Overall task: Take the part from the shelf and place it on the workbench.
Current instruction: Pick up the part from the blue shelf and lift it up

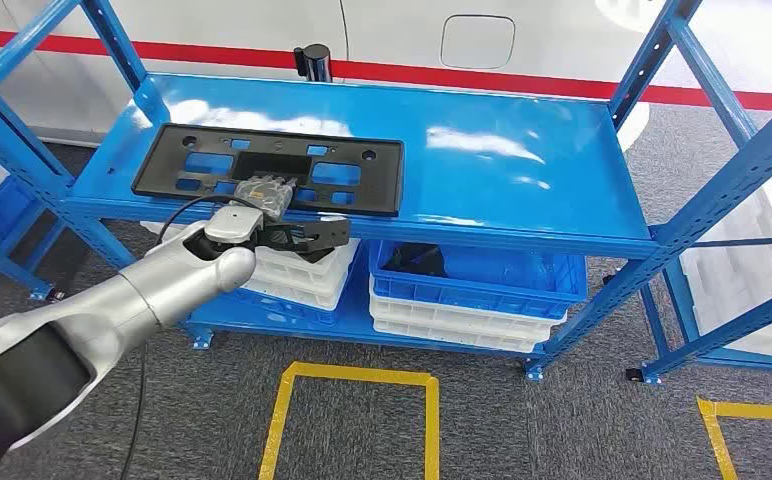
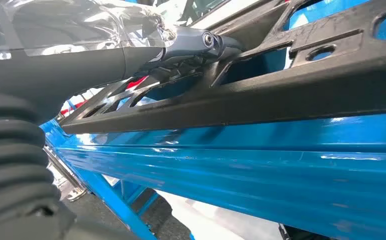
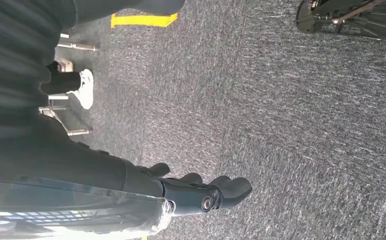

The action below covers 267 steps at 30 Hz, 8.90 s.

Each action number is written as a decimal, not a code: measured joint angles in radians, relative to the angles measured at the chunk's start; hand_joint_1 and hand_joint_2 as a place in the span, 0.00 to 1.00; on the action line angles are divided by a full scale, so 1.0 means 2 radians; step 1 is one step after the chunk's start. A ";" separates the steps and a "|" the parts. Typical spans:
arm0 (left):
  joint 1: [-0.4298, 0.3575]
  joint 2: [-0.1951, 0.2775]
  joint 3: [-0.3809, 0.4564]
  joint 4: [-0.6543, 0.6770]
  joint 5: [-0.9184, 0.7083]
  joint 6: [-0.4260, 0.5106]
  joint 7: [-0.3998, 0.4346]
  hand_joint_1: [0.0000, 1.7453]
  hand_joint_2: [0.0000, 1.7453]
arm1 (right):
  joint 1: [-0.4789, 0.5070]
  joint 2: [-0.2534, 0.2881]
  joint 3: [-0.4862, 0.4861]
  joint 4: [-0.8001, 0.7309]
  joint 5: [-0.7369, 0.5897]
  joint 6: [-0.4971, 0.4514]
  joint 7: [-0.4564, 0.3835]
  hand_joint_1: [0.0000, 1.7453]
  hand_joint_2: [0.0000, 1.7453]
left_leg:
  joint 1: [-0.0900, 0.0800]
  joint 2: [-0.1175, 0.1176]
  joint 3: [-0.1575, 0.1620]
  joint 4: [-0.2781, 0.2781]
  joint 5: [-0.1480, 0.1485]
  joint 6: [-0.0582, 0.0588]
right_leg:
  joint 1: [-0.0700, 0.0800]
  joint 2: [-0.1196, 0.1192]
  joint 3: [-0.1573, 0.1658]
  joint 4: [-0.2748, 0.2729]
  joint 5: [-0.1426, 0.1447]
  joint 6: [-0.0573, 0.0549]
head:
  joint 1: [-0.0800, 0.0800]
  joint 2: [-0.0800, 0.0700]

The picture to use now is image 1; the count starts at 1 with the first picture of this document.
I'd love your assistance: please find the black stanchion post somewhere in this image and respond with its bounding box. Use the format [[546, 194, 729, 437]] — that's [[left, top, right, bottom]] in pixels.
[[293, 43, 334, 84]]

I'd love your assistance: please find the red barrier belt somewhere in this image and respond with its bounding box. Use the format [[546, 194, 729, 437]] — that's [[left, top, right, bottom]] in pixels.
[[0, 27, 772, 113]]

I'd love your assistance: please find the large white plastic bin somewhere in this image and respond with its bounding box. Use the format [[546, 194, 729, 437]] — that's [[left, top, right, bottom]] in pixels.
[[680, 175, 772, 364]]

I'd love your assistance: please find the blue plastic crate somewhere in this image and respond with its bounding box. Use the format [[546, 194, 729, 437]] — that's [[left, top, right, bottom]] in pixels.
[[367, 239, 589, 322]]

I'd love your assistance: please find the yellow floor tape square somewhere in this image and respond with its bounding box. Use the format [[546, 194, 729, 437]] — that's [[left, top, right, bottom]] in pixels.
[[697, 396, 772, 480], [258, 361, 442, 480]]

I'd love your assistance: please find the blue metal shelf rack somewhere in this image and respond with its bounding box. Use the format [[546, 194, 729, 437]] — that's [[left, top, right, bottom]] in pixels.
[[626, 235, 772, 387], [0, 132, 69, 303], [0, 0, 772, 386]]

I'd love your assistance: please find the black plastic plate frame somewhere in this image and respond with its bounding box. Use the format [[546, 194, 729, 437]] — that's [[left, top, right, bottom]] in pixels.
[[131, 123, 405, 218]]

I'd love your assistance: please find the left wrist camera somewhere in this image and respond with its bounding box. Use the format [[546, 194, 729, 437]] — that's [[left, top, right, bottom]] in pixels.
[[252, 215, 353, 265]]

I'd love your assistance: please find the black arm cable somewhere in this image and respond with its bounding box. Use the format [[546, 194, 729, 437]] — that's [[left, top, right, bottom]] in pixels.
[[118, 193, 265, 480]]

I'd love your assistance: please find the black part in crate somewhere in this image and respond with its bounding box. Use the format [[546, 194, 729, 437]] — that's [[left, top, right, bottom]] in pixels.
[[383, 242, 452, 280]]

